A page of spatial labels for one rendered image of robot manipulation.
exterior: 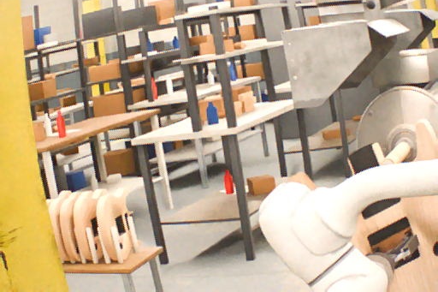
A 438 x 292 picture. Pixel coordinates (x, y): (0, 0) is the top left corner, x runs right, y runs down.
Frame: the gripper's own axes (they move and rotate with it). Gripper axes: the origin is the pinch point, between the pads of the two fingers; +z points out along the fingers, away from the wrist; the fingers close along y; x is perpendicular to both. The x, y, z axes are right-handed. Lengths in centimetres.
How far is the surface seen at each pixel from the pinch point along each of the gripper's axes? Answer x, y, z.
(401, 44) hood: 38, 7, 55
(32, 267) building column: 25, -83, -2
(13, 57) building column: 73, -69, 6
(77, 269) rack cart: 7, -227, 226
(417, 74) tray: 29.7, 13.8, 23.9
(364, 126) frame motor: 24.8, -2.6, 20.0
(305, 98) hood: 34.7, -2.9, -9.5
